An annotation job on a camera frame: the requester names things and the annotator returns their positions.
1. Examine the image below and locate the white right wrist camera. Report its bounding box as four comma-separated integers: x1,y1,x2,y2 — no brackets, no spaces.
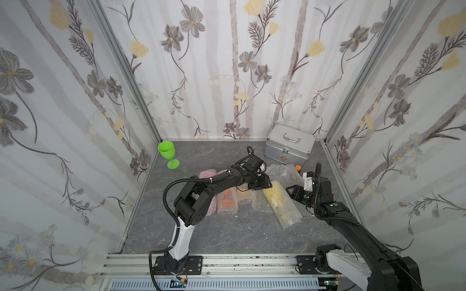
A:
302,171,314,192

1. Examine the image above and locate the yellow glass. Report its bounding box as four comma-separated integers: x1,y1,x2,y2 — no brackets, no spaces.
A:
263,181,302,229

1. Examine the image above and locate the amber glass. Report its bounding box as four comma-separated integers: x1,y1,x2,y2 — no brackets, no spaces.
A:
237,184,254,205

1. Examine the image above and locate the clear bubble wrap sheet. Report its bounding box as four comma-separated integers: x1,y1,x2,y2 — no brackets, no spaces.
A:
251,164,303,213

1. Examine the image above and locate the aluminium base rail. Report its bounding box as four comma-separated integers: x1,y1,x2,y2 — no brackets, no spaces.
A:
98,253,363,291

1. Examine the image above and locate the silver aluminium first aid case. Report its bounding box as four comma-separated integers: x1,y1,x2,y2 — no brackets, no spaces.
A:
265,124,316,166

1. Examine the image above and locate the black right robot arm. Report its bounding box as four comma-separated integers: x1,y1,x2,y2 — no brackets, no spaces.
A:
286,179,423,291

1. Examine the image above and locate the orange glass in bubble wrap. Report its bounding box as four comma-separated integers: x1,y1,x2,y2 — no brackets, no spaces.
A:
216,186,239,215

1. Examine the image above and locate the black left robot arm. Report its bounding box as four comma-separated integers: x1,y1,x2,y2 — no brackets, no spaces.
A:
162,154,272,263

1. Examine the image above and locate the pink glass in bubble wrap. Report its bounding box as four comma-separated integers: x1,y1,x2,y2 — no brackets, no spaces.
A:
199,169,217,217

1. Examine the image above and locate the green plastic wine glass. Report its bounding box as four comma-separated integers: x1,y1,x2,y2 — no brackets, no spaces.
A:
158,141,180,170

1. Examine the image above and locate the black corrugated cable conduit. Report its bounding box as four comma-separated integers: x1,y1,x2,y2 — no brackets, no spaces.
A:
148,177,226,291

